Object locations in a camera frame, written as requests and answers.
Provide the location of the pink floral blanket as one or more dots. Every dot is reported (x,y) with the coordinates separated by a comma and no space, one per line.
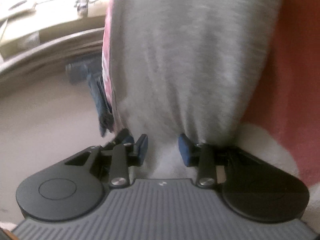
(295,80)

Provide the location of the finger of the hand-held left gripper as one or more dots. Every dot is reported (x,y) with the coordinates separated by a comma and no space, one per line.
(122,135)

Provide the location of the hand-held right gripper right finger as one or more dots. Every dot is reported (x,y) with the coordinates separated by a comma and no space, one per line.
(185,150)

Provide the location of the folded dark blue clothes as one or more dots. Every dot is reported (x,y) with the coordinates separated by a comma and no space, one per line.
(97,97)

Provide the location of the brown sliding door frame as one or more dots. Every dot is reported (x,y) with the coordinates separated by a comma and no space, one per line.
(50,47)

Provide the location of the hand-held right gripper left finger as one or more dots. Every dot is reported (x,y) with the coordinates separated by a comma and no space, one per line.
(142,150)

